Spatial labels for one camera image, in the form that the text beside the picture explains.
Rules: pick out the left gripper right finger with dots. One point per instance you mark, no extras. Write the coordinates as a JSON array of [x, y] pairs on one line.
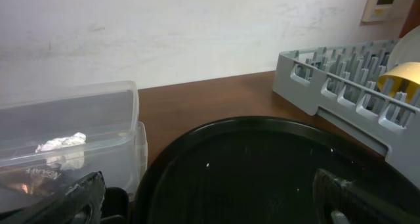
[[337, 200]]

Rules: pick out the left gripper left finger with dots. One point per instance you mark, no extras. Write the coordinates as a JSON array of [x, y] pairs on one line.
[[81, 202]]

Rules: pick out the white tissue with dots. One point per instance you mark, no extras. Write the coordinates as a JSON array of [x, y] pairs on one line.
[[67, 161]]

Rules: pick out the yellow bowl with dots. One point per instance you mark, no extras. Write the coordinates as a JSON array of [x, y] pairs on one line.
[[405, 78]]

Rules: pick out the grey plate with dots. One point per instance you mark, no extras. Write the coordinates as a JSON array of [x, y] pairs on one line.
[[406, 50]]

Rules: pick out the grey dishwasher rack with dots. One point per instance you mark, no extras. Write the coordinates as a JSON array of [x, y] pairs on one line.
[[340, 84]]

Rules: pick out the clear plastic storage bin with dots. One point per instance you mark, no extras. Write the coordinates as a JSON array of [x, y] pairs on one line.
[[51, 138]]

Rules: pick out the round black serving tray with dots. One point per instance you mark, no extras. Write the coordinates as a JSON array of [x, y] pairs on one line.
[[258, 169]]

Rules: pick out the beige wall panel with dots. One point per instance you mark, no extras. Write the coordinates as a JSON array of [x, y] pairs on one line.
[[381, 11]]

